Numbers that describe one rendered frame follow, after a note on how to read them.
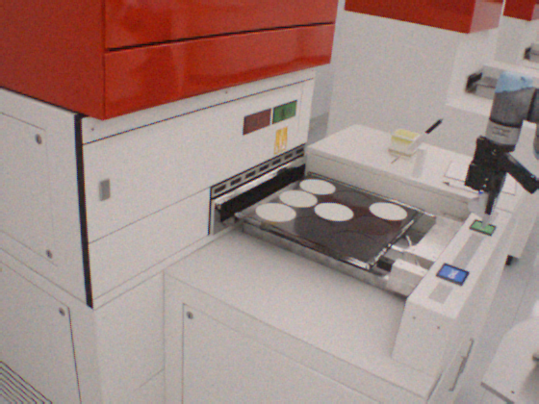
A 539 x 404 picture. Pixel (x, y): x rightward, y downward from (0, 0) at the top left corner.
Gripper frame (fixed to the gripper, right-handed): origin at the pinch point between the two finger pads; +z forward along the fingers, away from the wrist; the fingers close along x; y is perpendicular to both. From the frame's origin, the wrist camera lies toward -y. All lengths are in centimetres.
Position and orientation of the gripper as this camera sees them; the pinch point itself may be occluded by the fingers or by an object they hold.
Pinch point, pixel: (487, 223)
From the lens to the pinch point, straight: 134.0
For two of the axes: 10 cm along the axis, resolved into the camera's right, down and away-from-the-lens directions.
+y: -8.3, -3.1, 4.6
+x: -5.4, 3.2, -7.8
